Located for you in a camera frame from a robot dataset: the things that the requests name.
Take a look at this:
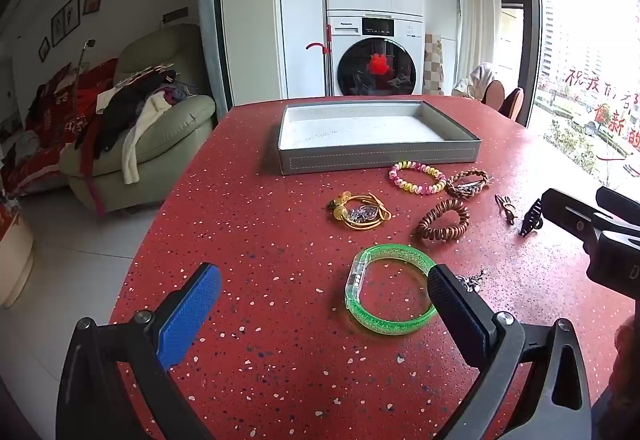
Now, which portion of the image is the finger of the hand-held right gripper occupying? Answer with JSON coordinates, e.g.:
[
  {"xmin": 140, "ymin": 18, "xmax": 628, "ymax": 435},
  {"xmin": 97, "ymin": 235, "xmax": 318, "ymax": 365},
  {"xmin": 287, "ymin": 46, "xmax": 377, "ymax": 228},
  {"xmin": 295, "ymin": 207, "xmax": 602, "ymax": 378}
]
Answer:
[
  {"xmin": 596, "ymin": 185, "xmax": 640, "ymax": 232},
  {"xmin": 542, "ymin": 188, "xmax": 602, "ymax": 247}
]

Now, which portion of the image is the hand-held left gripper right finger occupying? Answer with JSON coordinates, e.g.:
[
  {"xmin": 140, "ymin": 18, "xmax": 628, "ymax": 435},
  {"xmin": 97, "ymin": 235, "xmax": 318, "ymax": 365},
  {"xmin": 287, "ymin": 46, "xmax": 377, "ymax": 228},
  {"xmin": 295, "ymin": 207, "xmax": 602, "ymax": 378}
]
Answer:
[{"xmin": 426, "ymin": 263, "xmax": 593, "ymax": 440}]

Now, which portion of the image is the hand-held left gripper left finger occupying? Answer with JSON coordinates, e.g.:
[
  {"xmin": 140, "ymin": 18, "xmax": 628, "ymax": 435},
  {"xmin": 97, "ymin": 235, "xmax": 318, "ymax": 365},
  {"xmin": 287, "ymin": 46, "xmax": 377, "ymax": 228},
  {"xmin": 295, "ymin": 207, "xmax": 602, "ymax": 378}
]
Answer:
[{"xmin": 56, "ymin": 262, "xmax": 222, "ymax": 440}]

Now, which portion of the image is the black hair claw clip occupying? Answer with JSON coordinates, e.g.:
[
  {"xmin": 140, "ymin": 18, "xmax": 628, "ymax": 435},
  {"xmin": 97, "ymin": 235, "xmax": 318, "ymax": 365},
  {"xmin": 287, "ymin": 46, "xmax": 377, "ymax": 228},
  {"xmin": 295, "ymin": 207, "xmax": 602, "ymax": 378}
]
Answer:
[{"xmin": 519, "ymin": 198, "xmax": 545, "ymax": 237}]

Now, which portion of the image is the beige bunny hair clip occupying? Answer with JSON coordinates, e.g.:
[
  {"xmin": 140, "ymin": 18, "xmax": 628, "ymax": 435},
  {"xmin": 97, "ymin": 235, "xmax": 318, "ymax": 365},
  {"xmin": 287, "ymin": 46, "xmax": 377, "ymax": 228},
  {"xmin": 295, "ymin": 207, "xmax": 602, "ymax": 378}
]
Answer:
[{"xmin": 494, "ymin": 193, "xmax": 517, "ymax": 226}]

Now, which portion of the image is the green translucent bangle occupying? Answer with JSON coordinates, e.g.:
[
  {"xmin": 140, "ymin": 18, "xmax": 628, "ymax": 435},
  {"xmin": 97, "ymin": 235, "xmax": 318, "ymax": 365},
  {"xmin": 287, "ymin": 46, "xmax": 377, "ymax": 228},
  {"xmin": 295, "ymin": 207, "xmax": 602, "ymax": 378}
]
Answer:
[{"xmin": 344, "ymin": 243, "xmax": 440, "ymax": 335}]

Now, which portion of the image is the brown spiral hair tie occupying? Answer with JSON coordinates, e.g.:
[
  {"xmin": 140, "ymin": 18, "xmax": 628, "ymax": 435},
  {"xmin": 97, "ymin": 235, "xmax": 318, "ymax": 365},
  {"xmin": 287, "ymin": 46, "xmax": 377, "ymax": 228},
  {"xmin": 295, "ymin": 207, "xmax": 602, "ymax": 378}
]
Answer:
[{"xmin": 416, "ymin": 199, "xmax": 471, "ymax": 242}]

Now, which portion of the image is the brown braided bracelet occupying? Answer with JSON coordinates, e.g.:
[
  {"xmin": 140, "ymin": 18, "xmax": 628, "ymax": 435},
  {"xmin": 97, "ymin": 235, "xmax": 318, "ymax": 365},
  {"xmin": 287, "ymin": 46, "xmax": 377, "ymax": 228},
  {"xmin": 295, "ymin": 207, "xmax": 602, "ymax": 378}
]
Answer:
[{"xmin": 445, "ymin": 169, "xmax": 493, "ymax": 199}]

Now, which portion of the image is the pink yellow spiral hair tie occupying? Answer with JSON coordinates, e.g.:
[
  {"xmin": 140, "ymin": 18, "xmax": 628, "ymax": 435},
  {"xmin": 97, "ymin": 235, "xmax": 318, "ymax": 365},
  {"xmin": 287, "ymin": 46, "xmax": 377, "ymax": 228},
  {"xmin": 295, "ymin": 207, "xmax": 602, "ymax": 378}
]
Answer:
[{"xmin": 388, "ymin": 161, "xmax": 447, "ymax": 195}]

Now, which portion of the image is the gold charm bracelet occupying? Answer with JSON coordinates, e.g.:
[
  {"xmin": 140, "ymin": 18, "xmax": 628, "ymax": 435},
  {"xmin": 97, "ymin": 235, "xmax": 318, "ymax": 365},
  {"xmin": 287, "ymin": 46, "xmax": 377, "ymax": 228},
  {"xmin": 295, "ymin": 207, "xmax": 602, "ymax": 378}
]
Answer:
[{"xmin": 327, "ymin": 191, "xmax": 392, "ymax": 231}]

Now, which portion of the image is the grey jewelry tray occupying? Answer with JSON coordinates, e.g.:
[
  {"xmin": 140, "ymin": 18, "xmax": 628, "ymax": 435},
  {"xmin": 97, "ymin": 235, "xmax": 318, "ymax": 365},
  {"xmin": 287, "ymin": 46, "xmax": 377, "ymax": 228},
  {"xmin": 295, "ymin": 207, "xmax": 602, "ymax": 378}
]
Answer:
[{"xmin": 276, "ymin": 100, "xmax": 482, "ymax": 176}]

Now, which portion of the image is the person's right forearm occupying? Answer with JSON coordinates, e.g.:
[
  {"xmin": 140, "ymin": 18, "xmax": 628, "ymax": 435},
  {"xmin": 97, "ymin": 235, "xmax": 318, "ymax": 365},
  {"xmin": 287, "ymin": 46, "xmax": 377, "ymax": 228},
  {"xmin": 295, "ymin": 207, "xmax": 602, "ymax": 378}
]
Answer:
[{"xmin": 602, "ymin": 315, "xmax": 640, "ymax": 426}]

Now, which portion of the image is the red window decal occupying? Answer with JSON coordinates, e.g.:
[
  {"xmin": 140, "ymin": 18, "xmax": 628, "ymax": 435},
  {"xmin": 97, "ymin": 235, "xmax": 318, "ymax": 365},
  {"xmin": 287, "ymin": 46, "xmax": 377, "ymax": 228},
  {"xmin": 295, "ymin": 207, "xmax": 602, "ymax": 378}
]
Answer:
[{"xmin": 565, "ymin": 65, "xmax": 640, "ymax": 148}]

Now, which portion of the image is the orange round chair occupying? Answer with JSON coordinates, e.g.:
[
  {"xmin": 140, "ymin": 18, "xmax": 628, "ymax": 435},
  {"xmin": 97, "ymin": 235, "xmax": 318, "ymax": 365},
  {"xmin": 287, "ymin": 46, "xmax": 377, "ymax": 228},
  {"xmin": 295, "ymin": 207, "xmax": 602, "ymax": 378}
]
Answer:
[
  {"xmin": 484, "ymin": 80, "xmax": 506, "ymax": 111},
  {"xmin": 501, "ymin": 87, "xmax": 525, "ymax": 123}
]

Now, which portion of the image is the white draped cloth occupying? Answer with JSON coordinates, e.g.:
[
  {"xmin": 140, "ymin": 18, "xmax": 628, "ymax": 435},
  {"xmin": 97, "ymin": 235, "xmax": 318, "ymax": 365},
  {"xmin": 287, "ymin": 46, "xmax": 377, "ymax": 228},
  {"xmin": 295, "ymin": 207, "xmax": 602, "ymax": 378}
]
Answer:
[{"xmin": 452, "ymin": 62, "xmax": 496, "ymax": 100}]

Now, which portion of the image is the light green sofa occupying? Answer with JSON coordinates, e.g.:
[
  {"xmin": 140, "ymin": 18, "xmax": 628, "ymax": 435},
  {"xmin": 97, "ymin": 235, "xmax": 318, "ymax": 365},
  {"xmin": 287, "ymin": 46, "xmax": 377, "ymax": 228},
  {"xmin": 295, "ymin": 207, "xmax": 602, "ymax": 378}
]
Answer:
[{"xmin": 59, "ymin": 24, "xmax": 217, "ymax": 215}]

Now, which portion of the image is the checkered folded board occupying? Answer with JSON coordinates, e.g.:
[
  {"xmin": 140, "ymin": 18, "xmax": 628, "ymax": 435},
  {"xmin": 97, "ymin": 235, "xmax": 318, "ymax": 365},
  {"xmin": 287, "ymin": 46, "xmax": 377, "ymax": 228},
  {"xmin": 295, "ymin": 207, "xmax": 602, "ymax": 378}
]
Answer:
[{"xmin": 423, "ymin": 33, "xmax": 445, "ymax": 96}]

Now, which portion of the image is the pile of clothes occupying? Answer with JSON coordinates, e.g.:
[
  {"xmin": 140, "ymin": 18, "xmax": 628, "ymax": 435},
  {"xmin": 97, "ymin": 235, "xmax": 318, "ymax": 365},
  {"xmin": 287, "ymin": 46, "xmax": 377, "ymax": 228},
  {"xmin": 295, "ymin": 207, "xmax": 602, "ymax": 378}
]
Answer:
[{"xmin": 75, "ymin": 63, "xmax": 193, "ymax": 186}]

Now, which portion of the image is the red printed blanket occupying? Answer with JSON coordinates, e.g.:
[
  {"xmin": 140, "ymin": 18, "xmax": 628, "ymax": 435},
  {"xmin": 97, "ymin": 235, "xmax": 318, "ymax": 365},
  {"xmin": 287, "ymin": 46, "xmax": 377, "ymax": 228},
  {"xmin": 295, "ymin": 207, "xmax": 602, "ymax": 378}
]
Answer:
[{"xmin": 0, "ymin": 60, "xmax": 118, "ymax": 193}]

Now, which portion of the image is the white washing machine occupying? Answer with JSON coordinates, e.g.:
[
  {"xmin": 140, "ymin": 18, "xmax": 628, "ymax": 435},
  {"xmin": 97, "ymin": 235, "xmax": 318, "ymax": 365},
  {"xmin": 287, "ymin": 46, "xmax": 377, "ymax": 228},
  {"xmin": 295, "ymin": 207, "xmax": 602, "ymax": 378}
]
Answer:
[{"xmin": 326, "ymin": 10, "xmax": 426, "ymax": 97}]

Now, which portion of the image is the white tall cabinet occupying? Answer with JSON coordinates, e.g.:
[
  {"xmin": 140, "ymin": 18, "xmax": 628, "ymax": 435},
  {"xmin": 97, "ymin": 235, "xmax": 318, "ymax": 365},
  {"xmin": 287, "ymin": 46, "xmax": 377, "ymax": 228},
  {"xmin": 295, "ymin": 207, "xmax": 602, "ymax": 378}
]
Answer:
[{"xmin": 277, "ymin": 0, "xmax": 328, "ymax": 100}]

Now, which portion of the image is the red handled mop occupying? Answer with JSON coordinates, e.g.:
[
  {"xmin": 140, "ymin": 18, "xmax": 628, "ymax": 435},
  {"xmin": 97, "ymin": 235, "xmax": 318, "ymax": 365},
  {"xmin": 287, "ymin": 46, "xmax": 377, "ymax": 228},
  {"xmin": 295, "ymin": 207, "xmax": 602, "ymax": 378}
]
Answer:
[{"xmin": 306, "ymin": 24, "xmax": 333, "ymax": 97}]

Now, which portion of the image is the large black picture frame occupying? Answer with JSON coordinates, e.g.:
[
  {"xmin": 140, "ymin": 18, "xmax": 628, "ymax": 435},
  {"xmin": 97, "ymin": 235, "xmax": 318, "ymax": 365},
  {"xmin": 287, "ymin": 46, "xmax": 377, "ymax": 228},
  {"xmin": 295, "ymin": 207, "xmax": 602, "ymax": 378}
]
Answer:
[{"xmin": 51, "ymin": 0, "xmax": 81, "ymax": 45}]

